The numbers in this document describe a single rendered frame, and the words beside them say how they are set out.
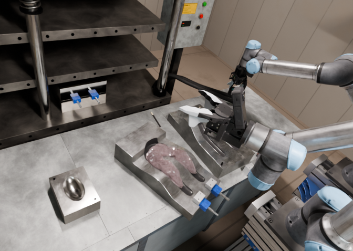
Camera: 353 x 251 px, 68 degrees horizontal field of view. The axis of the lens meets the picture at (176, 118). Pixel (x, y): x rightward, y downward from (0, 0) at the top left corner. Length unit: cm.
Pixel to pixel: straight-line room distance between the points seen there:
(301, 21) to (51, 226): 326
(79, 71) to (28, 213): 76
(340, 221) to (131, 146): 91
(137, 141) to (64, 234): 52
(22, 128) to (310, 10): 312
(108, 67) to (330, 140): 121
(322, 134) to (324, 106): 276
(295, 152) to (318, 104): 290
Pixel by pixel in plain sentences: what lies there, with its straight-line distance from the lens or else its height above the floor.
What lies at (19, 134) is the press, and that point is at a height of 78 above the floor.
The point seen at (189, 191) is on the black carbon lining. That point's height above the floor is 85.
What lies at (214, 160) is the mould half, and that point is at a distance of 142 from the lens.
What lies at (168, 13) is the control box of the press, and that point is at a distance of 183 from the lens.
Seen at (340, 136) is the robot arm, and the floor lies 150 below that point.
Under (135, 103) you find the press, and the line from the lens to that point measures 177.
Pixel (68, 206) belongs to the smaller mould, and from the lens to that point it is 119.
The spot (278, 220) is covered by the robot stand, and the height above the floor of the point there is 104.
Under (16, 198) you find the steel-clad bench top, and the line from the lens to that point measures 133.
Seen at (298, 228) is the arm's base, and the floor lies 109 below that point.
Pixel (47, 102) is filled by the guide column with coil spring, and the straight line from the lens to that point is 155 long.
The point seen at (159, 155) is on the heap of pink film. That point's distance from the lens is 133.
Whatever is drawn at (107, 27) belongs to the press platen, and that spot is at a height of 129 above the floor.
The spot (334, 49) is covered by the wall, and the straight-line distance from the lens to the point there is 347.
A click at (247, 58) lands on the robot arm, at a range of 161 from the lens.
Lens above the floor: 190
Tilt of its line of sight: 41 degrees down
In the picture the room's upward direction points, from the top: 16 degrees clockwise
